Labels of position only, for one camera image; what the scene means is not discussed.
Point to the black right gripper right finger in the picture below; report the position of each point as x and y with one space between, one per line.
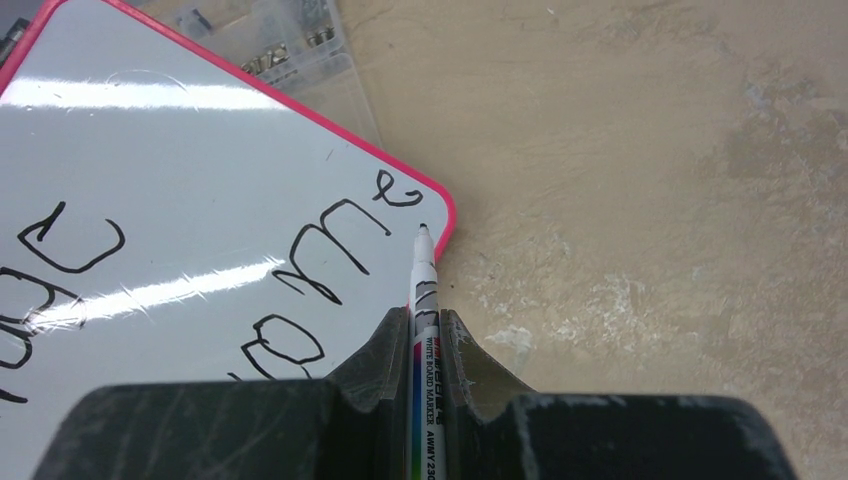
500 428

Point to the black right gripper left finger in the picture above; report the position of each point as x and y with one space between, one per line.
348 425

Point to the white dry erase marker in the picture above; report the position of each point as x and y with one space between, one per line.
426 453

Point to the red framed whiteboard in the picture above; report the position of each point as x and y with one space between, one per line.
165 218

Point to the clear plastic box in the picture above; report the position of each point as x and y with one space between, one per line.
296 47

